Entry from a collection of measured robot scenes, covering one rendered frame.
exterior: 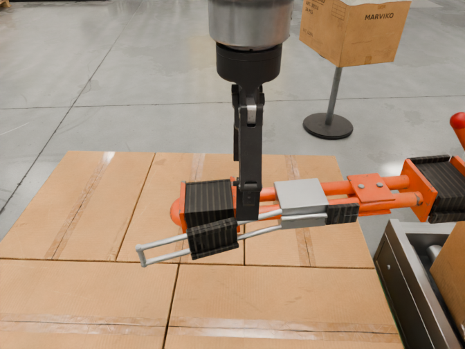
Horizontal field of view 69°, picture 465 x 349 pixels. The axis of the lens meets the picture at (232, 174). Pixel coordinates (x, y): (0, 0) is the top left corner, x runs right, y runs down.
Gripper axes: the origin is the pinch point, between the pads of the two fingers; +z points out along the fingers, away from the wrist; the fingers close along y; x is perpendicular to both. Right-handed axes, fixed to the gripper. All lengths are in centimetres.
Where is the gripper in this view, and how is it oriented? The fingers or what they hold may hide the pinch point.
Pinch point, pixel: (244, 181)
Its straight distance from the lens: 50.5
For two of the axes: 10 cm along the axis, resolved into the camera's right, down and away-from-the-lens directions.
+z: 0.0, 7.9, 6.2
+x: -10.0, 0.1, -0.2
